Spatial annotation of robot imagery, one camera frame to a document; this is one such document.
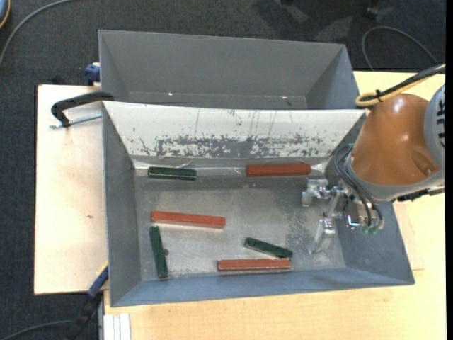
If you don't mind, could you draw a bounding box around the red-brown flat block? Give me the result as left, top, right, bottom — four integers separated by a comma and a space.
150, 210, 227, 230
244, 163, 313, 178
216, 258, 292, 273

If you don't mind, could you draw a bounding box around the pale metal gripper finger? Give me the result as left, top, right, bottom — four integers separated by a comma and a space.
311, 218, 336, 255
301, 178, 332, 208

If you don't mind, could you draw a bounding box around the grey metal bin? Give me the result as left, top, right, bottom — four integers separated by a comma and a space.
98, 29, 415, 308

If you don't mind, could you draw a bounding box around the dark green flat block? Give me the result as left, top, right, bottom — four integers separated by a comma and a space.
147, 166, 198, 181
243, 237, 294, 259
148, 225, 171, 281

